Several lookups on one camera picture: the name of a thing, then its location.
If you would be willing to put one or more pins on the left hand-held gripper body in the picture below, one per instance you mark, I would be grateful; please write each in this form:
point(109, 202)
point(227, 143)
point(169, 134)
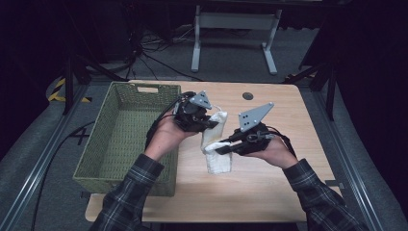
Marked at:
point(191, 115)

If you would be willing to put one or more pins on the yellow black floor tape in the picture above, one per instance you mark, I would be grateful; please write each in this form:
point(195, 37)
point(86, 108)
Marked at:
point(55, 94)

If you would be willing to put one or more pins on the white metal table frame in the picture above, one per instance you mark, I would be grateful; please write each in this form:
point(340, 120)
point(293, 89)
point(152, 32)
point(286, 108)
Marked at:
point(235, 20)

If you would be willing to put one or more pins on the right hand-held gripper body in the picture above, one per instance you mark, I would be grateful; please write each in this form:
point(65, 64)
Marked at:
point(255, 141)

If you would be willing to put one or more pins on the black metal stand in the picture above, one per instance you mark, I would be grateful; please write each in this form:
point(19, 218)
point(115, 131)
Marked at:
point(330, 86)

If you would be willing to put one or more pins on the green woven basket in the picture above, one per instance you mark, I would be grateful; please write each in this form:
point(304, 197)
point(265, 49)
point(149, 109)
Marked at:
point(128, 128)

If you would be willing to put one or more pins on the white bear print cloth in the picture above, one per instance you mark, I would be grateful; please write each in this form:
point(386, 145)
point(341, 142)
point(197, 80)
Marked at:
point(218, 163)

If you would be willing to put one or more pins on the person's right hand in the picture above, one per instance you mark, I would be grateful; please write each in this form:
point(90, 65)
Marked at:
point(282, 155)

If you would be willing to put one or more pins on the person's left hand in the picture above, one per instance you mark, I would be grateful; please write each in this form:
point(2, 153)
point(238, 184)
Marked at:
point(165, 138)

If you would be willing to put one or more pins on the black tripod stand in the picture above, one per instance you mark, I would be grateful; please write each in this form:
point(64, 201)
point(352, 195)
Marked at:
point(69, 80)

